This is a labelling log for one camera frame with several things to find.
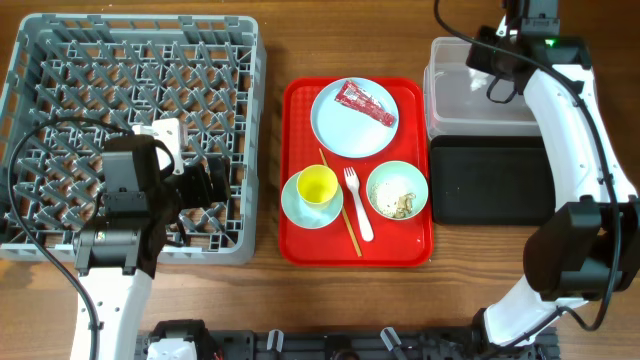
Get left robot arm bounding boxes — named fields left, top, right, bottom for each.
left=71, top=135, right=231, bottom=359

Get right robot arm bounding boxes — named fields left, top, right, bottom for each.
left=467, top=26, right=639, bottom=349

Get wooden chopstick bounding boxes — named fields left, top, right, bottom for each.
left=318, top=148, right=362, bottom=258

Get light blue plate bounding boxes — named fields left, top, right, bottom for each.
left=310, top=78, right=399, bottom=158

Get black waste tray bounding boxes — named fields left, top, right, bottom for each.
left=429, top=135, right=555, bottom=226

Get rice and food scraps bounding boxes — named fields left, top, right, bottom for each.
left=370, top=181, right=416, bottom=219

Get green bowl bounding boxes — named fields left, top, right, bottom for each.
left=366, top=160, right=429, bottom=221

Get clear plastic bin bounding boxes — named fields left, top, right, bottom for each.
left=424, top=37, right=540, bottom=139

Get light blue small bowl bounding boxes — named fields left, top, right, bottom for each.
left=280, top=172, right=344, bottom=230

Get white napkin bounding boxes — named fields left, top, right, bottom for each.
left=468, top=68, right=495, bottom=92

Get white plastic fork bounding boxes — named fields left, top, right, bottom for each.
left=344, top=167, right=374, bottom=242

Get red sauce packet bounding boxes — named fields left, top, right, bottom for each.
left=335, top=80, right=396, bottom=128

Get grey dishwasher rack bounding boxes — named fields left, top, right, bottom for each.
left=1, top=14, right=267, bottom=265

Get yellow plastic cup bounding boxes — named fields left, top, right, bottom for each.
left=296, top=164, right=338, bottom=210

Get red plastic tray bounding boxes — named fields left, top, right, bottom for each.
left=278, top=77, right=434, bottom=267

